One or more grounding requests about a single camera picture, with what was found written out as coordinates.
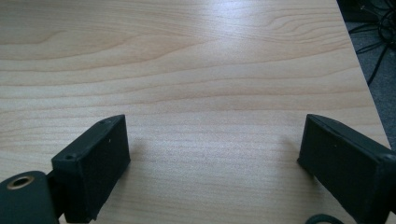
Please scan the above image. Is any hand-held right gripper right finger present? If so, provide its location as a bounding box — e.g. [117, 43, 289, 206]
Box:
[297, 113, 396, 224]

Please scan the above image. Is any right hand-held gripper black cable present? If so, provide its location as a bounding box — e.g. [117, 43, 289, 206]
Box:
[304, 214, 345, 224]

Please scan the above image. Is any tangle of black cables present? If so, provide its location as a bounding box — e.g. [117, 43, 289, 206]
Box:
[337, 0, 396, 87]

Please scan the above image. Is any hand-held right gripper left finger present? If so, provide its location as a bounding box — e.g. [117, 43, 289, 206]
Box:
[46, 114, 132, 224]

